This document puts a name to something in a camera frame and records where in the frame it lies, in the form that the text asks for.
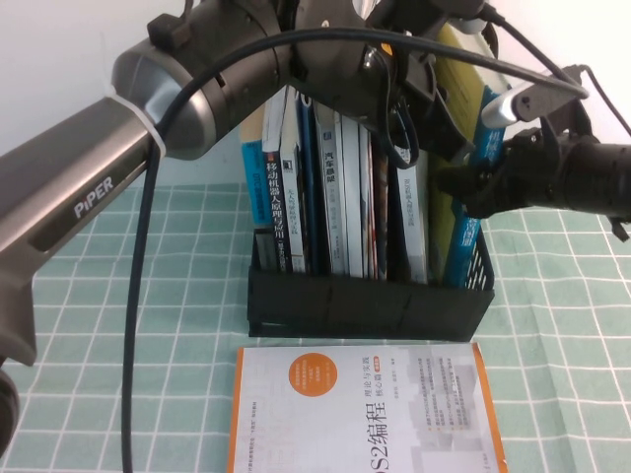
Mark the white orange programming book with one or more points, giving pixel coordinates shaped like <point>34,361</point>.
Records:
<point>345,419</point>

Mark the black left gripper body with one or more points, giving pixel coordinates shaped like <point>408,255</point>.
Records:
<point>419,64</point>

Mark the light blue spine book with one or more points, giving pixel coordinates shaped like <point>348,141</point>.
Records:
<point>254,172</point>

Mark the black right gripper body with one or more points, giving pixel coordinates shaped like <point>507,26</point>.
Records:
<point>527,172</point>

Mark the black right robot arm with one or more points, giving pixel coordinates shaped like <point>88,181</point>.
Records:
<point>601,177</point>

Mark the white book orange trim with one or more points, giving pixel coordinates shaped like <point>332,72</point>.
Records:
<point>411,217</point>

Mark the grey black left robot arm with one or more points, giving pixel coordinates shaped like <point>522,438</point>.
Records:
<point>74,207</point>

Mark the yellow blue hardcover book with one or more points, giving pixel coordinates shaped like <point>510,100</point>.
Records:
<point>458,74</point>

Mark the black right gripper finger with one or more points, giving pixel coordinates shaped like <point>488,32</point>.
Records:
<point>480,206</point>
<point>458,181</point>

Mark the green checked tablecloth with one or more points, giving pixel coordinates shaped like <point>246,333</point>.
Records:
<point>197,295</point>

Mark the black mesh book holder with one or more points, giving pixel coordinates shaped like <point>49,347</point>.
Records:
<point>345,310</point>

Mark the black spine book white characters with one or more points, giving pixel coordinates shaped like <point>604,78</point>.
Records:
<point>273,197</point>

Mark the dark blue cover magazine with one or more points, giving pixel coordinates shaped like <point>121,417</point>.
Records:
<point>310,172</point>

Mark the grey white spine book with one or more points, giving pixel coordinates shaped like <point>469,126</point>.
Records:
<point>292,207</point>

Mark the white cover magazine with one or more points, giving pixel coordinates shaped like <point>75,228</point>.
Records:
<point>352,197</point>

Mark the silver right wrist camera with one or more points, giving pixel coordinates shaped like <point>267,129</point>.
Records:
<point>498,111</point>

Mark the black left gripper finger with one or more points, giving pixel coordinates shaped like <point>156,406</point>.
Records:
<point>451,128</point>

